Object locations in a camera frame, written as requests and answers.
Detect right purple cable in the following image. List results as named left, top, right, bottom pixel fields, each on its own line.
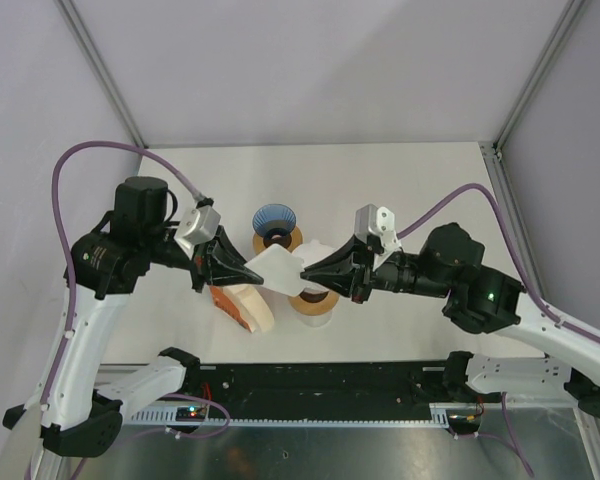
left=397, top=183, right=600, bottom=476

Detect purple cable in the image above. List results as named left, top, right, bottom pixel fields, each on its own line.
left=397, top=183, right=600, bottom=476
left=24, top=141, right=231, bottom=480

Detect blue glass dripper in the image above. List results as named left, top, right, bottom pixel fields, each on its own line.
left=252, top=204, right=296, bottom=238

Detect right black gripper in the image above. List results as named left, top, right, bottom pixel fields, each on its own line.
left=301, top=232, right=452, bottom=303

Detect grey cable duct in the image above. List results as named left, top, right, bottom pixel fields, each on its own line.
left=125, top=401, right=464, bottom=428

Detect coffee filter pack orange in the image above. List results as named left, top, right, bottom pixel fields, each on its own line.
left=210, top=285, right=275, bottom=333

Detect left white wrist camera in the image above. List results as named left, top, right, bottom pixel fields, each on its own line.
left=174, top=198, right=221, bottom=259

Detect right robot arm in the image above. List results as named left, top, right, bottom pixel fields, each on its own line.
left=300, top=223, right=600, bottom=419

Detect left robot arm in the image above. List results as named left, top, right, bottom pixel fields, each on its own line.
left=33, top=176, right=264, bottom=458

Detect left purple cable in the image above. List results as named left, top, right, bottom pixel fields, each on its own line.
left=24, top=141, right=231, bottom=480

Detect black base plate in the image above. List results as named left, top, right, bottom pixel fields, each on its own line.
left=143, top=359, right=504, bottom=422

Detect white paper coffee filter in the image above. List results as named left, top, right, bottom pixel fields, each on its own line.
left=292, top=240, right=335, bottom=268

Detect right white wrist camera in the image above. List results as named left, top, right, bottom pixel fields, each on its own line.
left=354, top=204, right=402, bottom=255

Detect clear glass carafe brown collar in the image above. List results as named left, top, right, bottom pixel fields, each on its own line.
left=300, top=311, right=333, bottom=328

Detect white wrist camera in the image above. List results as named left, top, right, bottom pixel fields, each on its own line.
left=174, top=198, right=221, bottom=259
left=354, top=204, right=402, bottom=255

